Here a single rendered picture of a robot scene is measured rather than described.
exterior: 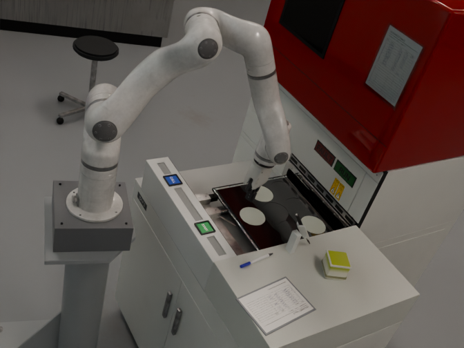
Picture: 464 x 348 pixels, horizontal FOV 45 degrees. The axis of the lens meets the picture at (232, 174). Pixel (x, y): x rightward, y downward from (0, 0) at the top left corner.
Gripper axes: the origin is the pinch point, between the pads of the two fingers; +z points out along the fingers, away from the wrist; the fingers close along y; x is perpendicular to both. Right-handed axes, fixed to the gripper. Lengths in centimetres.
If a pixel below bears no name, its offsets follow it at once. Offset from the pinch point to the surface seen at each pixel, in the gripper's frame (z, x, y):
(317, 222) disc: 9.7, 20.3, -23.7
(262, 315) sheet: 7.5, 32.7, 36.5
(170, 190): 7.4, -23.5, 15.2
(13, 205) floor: 103, -134, -8
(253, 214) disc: 11.4, 1.0, -6.5
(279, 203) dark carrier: 10.1, 3.9, -20.7
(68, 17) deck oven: 73, -279, -163
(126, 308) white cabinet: 87, -34, 7
